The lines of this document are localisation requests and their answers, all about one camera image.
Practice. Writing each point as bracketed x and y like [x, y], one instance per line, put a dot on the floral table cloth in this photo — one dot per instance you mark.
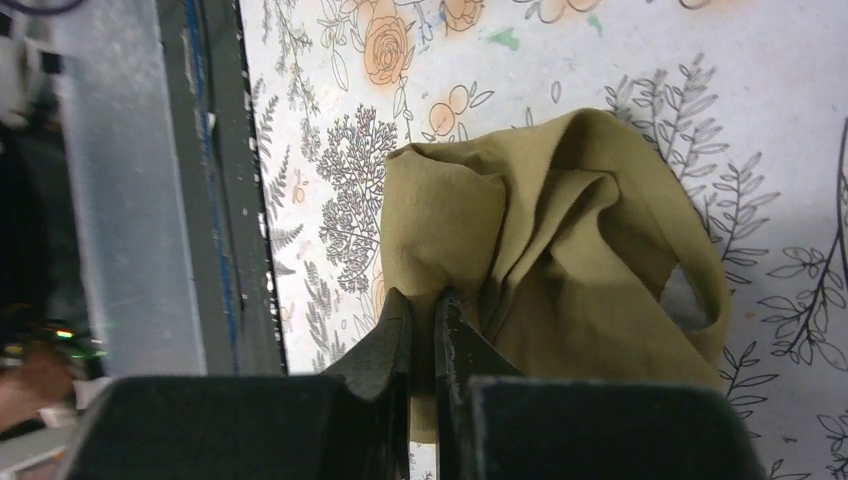
[746, 101]

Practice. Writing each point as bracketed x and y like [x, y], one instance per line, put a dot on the aluminium frame rail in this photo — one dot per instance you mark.
[128, 202]

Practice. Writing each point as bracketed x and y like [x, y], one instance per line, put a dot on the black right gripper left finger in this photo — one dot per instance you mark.
[348, 422]

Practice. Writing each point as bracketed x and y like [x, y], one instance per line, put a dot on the olive khaki underwear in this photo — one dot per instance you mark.
[575, 251]

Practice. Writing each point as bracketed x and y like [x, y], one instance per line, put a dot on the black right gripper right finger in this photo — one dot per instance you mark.
[496, 423]

